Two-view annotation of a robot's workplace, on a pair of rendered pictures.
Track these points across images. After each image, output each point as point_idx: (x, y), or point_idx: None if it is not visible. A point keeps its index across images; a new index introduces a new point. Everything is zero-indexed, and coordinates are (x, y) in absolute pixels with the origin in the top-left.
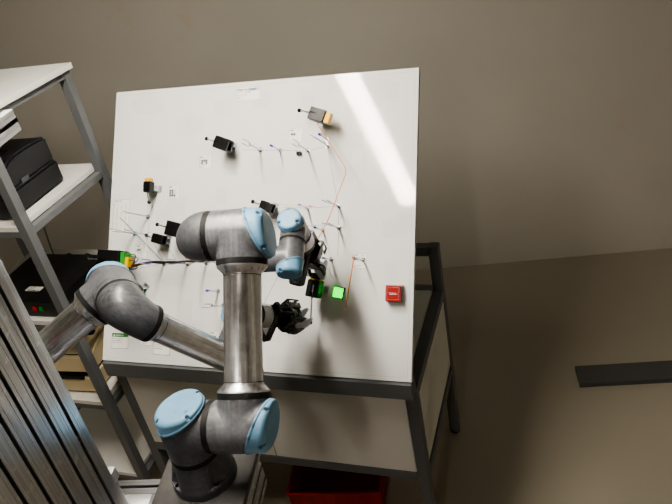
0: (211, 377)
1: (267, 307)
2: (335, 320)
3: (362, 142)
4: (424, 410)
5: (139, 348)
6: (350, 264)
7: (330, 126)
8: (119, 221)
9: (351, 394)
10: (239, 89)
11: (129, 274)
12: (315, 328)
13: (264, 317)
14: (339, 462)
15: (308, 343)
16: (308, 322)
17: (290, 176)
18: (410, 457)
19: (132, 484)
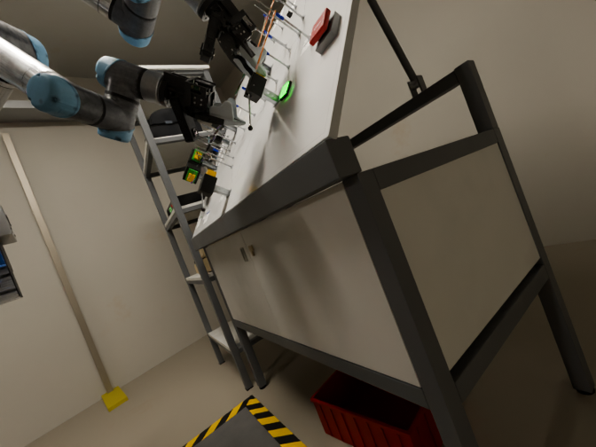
0: (215, 231)
1: (154, 71)
2: (278, 121)
3: None
4: (417, 248)
5: (201, 223)
6: (300, 55)
7: None
8: (221, 149)
9: (278, 206)
10: (276, 21)
11: (8, 24)
12: (264, 142)
13: (141, 75)
14: (324, 351)
15: (257, 161)
16: (229, 111)
17: (283, 37)
18: (399, 348)
19: None
